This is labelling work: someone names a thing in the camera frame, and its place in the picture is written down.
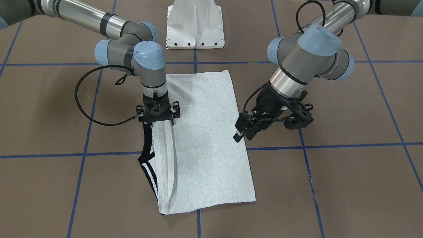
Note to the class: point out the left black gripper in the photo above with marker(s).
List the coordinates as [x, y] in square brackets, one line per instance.
[268, 101]

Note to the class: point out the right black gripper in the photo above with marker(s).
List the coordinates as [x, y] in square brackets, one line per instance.
[175, 111]

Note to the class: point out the grey cartoon print t-shirt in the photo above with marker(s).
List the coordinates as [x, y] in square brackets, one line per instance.
[197, 162]

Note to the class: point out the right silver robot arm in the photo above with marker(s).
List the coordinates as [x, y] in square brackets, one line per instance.
[129, 47]

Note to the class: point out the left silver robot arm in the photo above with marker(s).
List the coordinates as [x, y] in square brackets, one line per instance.
[313, 51]

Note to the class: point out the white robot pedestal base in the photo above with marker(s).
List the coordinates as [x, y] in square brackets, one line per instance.
[194, 24]

